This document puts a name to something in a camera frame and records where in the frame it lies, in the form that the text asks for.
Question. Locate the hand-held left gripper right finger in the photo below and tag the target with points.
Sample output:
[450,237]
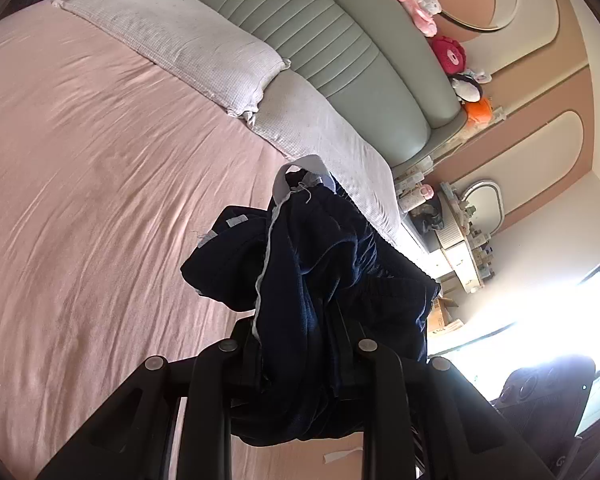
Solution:
[351,356]

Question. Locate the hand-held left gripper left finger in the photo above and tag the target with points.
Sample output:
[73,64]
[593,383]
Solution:
[242,355]

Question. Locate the navy shorts with white stripes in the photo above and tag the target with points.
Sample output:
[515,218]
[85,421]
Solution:
[305,285]

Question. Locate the cardboard box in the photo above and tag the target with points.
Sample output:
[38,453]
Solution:
[442,316]

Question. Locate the white nightstand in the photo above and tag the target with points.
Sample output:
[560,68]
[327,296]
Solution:
[425,255]

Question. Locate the white dressing table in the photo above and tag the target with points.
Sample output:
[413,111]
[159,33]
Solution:
[460,255]

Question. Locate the black handbag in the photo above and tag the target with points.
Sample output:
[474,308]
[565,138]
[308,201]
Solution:
[426,217]

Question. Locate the row of cosmetic bottles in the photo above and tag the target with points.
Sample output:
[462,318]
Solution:
[480,245]

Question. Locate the bright window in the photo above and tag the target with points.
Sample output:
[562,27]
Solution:
[545,325]

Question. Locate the black office chair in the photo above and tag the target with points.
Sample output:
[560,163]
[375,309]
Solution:
[545,410]

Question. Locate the oval vanity mirror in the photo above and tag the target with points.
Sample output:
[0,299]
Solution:
[485,200]

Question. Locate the pink checked pillow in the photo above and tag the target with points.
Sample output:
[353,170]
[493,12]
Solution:
[330,150]
[180,35]

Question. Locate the bed with pink sheet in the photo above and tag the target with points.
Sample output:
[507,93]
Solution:
[105,185]

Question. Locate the orange round plush toy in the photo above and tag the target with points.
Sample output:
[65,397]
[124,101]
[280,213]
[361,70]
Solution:
[477,110]

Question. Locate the black and white plush toy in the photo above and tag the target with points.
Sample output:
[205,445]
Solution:
[467,87]

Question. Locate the white rabbit plush toy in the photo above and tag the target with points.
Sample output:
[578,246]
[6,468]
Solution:
[480,76]

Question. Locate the red plush toy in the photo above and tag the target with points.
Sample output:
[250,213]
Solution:
[449,53]

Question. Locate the grey padded headboard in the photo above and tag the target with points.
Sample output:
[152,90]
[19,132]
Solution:
[330,35]

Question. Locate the pink plush toy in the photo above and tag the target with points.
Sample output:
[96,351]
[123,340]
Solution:
[422,10]

